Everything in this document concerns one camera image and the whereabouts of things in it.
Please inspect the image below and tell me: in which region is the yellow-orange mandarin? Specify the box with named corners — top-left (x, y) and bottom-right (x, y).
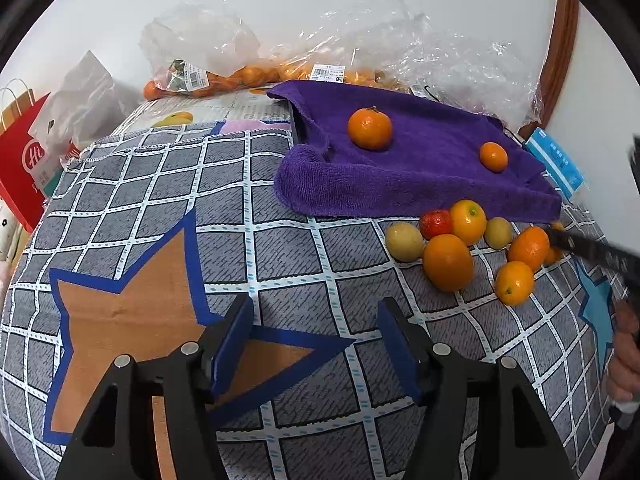
top-left (449, 199), bottom-right (488, 247)

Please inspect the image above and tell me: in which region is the purple towel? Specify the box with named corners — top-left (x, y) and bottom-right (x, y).
top-left (266, 80), bottom-right (563, 223)

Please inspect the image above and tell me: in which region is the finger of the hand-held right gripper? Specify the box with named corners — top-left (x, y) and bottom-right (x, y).
top-left (544, 224), bottom-right (640, 286)

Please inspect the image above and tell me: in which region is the large yellow-green round fruit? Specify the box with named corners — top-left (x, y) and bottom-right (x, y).
top-left (385, 221), bottom-right (426, 262)

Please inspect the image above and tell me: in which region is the grey checked star blanket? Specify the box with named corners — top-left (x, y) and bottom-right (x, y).
top-left (0, 120), bottom-right (640, 480)

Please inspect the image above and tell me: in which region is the translucent bag of mandarins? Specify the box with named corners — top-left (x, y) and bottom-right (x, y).
top-left (139, 2), bottom-right (283, 102)

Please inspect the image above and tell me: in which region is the red paper bag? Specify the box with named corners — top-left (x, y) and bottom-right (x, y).
top-left (0, 79), bottom-right (66, 233)

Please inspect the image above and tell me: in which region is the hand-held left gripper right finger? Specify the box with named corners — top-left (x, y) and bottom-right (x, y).
top-left (376, 297), bottom-right (583, 480)

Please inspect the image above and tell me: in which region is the white plastic bag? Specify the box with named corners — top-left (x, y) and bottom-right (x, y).
top-left (30, 50), bottom-right (128, 161)

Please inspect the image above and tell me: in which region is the mandarin with green stem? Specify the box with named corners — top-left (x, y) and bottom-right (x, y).
top-left (347, 106), bottom-right (393, 151)

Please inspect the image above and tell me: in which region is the brown wooden door frame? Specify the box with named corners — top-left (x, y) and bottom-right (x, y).
top-left (537, 0), bottom-right (580, 133)

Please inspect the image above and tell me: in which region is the small yellow-green round fruit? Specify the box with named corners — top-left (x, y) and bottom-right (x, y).
top-left (483, 216), bottom-right (514, 250)

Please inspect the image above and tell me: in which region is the blue tissue pack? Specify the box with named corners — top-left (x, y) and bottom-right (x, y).
top-left (525, 127), bottom-right (587, 198)

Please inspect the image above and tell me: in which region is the large orange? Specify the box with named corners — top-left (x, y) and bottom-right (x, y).
top-left (422, 233), bottom-right (475, 293)

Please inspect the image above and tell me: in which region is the fruit print paper sheet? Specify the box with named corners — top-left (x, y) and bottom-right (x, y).
top-left (112, 87), bottom-right (296, 136)

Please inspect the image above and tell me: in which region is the red tomato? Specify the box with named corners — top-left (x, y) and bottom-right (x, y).
top-left (419, 209), bottom-right (455, 241)

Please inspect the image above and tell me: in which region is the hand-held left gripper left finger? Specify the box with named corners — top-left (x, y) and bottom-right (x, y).
top-left (55, 294), bottom-right (256, 480)

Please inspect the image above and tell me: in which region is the clear bag of cherry tomatoes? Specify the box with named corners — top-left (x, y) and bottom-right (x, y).
top-left (390, 0), bottom-right (543, 128)

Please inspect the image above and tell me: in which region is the person's right hand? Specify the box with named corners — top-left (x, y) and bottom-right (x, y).
top-left (607, 304), bottom-right (640, 406)

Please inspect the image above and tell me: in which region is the clear bag of small oranges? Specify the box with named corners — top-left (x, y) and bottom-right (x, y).
top-left (272, 10), bottom-right (416, 93)

